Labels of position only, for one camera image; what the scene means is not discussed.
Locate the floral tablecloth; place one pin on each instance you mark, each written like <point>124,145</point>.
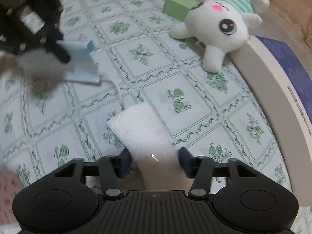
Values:
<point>45,124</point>

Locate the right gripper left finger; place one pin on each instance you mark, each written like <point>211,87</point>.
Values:
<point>112,168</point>

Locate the pink cup with lid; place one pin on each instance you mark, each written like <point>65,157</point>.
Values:
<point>10,186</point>

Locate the white bunny plush toy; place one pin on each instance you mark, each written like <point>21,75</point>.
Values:
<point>221,25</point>

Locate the blue and white flat box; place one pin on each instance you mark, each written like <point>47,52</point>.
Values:
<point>283,88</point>

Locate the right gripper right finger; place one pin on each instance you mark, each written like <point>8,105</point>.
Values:
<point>199,169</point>

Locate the clear mask wrapper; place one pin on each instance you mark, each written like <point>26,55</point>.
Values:
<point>40,63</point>

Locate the small green box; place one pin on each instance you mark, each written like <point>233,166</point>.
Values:
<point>178,9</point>

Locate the blue face mask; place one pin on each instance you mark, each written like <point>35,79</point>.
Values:
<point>81,67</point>

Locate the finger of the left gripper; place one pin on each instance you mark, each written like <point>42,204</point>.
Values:
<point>57,50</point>

